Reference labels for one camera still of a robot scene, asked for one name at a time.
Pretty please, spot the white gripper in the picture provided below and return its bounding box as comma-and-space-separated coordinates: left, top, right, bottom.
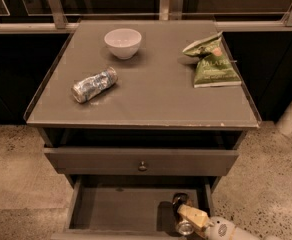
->
176, 204, 236, 240

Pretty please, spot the orange gold can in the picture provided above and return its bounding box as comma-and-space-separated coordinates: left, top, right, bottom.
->
172, 192, 194, 236

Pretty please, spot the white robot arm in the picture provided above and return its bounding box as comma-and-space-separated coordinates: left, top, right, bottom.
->
173, 204, 282, 240

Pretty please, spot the round metal drawer knob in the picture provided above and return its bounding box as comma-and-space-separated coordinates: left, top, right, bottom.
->
138, 161, 148, 172

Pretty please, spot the open grey middle drawer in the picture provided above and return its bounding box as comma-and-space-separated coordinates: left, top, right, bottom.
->
51, 175, 213, 240

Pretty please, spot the grey drawer cabinet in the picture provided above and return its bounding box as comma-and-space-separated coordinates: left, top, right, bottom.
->
23, 19, 262, 240

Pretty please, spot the grey top drawer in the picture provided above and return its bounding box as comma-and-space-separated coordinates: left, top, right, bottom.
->
44, 147, 238, 176

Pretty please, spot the crushed silver blue can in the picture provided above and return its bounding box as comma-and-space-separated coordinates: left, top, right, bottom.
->
71, 67, 118, 103

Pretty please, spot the green jalapeno chip bag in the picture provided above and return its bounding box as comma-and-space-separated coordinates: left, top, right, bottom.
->
183, 32, 242, 88

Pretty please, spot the white ceramic bowl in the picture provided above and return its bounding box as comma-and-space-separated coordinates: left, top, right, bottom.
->
104, 28, 142, 60

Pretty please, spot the metal railing frame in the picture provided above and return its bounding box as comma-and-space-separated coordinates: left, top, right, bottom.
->
0, 0, 292, 32

